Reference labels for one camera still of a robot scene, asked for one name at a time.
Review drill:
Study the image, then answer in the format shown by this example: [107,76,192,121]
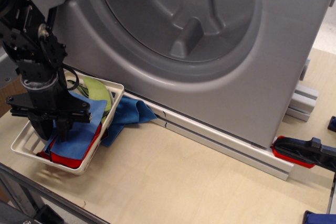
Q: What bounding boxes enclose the black clamp at right edge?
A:
[328,116,336,132]

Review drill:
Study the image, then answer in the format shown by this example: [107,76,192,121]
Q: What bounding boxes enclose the white aluminium base rail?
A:
[62,66,294,182]

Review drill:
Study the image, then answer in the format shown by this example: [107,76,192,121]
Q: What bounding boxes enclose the grey toy washing machine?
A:
[15,0,336,149]

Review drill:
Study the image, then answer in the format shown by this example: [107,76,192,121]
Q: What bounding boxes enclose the white plastic laundry basket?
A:
[11,78,124,175]

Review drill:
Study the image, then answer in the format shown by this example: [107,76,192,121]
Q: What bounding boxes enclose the blue clamp at bottom right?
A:
[302,211,336,224]

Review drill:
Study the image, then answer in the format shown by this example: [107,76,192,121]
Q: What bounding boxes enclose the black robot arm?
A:
[1,0,91,142]

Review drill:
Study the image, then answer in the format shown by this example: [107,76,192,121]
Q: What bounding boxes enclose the lime green cloth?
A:
[77,77,112,124]

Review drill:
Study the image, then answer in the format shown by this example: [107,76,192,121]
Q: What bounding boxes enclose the red cloth with dark trim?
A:
[36,123,102,169]

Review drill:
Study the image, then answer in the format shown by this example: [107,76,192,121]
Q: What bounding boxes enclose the blue cloth behind basket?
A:
[101,96,157,147]

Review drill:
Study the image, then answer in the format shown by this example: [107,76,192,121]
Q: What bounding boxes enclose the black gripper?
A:
[6,76,91,142]

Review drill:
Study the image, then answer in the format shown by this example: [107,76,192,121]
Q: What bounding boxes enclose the blue cloth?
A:
[101,96,157,147]
[44,92,107,160]

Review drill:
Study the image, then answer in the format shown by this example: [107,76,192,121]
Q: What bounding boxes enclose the grey aluminium extrusion block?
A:
[286,84,319,122]

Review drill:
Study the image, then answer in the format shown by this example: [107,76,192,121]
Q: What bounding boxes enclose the red and black clamp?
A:
[272,136,335,172]

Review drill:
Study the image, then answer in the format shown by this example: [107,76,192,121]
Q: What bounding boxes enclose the metal table frame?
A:
[1,164,107,223]

